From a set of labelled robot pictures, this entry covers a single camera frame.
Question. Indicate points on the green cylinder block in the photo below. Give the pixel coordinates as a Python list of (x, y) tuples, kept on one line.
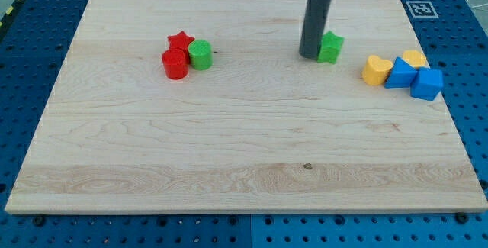
[(200, 53)]

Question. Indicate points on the blue cube block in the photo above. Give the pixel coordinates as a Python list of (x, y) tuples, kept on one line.
[(427, 84)]

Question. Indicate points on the red cylinder block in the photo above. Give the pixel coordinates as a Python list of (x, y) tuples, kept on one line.
[(174, 63)]

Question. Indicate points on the yellow heart block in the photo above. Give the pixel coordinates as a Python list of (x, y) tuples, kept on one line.
[(376, 70)]

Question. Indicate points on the white fiducial marker tag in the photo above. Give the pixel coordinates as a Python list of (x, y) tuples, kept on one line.
[(422, 9)]

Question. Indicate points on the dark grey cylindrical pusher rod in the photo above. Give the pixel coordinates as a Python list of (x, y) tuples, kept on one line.
[(314, 22)]

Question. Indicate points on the light wooden board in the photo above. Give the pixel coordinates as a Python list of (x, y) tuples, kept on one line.
[(261, 131)]

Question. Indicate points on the blue triangle block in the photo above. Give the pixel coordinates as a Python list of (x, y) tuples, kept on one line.
[(401, 75)]

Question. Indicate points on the yellow round block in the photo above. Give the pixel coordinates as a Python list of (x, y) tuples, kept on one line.
[(415, 58)]

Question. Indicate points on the yellow black hazard tape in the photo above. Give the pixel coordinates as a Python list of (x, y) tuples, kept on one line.
[(10, 13)]

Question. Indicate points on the red star block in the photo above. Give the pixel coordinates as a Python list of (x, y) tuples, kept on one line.
[(181, 41)]

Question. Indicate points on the green star block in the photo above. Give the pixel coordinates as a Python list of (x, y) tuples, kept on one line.
[(330, 48)]

